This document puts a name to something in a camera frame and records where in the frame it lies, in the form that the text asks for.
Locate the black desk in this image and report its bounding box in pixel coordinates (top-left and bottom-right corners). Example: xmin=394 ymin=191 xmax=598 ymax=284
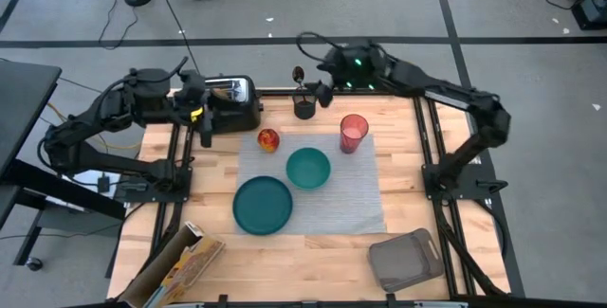
xmin=0 ymin=58 xmax=127 ymax=267

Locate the dark teal plate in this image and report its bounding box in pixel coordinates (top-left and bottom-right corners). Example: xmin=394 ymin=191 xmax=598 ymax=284
xmin=231 ymin=174 xmax=295 ymax=237

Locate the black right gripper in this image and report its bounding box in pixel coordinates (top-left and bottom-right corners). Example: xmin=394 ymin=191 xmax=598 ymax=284
xmin=303 ymin=37 xmax=389 ymax=110

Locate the black utensil cup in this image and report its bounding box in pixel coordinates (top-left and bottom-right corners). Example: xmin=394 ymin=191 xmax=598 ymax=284
xmin=291 ymin=93 xmax=319 ymax=121

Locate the yellow cable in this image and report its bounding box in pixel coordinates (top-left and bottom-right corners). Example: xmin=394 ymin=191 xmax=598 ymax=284
xmin=46 ymin=100 xmax=144 ymax=152

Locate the red apple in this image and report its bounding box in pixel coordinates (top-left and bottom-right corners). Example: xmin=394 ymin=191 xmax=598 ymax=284
xmin=256 ymin=127 xmax=282 ymax=154

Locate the white box under desk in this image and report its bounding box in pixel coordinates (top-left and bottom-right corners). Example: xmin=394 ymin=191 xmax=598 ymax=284
xmin=45 ymin=168 xmax=130 ymax=212

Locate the red plastic tumbler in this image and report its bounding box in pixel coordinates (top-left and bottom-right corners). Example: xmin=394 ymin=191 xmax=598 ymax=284
xmin=339 ymin=113 xmax=371 ymax=155

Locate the black two-slot toaster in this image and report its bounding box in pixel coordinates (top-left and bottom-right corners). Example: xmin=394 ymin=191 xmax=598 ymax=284
xmin=203 ymin=75 xmax=264 ymax=135

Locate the thin black floor cable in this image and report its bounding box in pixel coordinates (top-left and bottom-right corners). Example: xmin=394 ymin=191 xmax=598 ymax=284
xmin=96 ymin=0 xmax=140 ymax=51

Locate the purple yellow cereal box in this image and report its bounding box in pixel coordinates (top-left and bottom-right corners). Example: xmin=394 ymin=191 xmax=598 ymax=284
xmin=116 ymin=220 xmax=228 ymax=308

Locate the grey woven placemat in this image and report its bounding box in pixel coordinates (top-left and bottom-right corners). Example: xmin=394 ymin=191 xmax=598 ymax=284
xmin=235 ymin=132 xmax=388 ymax=237

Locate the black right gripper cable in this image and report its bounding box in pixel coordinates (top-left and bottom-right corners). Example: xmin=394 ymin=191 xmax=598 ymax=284
xmin=295 ymin=30 xmax=343 ymax=66

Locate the teal bowl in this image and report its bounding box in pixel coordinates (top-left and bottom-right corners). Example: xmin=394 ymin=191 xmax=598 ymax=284
xmin=285 ymin=146 xmax=333 ymax=191

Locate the black aluminium frame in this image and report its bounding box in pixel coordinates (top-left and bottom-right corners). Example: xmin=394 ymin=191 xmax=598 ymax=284
xmin=107 ymin=86 xmax=526 ymax=308

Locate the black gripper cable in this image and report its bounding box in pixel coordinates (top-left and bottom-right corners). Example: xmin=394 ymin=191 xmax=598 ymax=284
xmin=157 ymin=55 xmax=191 ymax=85
xmin=295 ymin=30 xmax=343 ymax=66

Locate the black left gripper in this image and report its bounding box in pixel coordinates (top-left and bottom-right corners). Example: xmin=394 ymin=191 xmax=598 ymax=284
xmin=172 ymin=67 xmax=224 ymax=150

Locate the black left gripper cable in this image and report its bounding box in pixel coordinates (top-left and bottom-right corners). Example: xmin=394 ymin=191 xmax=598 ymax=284
xmin=157 ymin=55 xmax=191 ymax=85

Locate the black equipment case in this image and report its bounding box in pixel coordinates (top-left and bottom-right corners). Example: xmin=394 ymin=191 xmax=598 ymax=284
xmin=570 ymin=0 xmax=607 ymax=32

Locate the grey plastic tray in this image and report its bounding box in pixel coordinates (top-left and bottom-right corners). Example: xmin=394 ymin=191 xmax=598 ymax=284
xmin=367 ymin=226 xmax=446 ymax=294

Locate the long black floor cable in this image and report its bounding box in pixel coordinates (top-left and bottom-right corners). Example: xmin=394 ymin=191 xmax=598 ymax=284
xmin=150 ymin=0 xmax=204 ymax=75

